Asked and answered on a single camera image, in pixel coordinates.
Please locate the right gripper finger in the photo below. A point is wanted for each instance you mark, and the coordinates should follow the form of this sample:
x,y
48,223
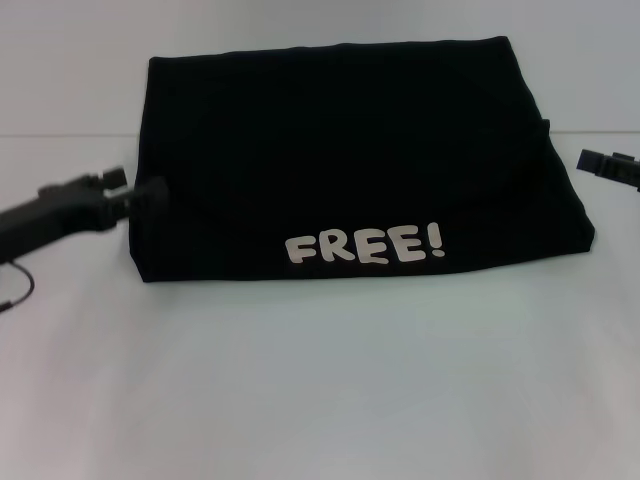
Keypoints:
x,y
546,126
605,164

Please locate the black t-shirt with white print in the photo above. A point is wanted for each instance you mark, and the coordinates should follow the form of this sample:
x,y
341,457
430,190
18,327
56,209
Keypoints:
x,y
325,150

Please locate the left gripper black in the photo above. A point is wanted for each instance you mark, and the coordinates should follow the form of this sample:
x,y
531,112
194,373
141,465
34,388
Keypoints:
x,y
55,210

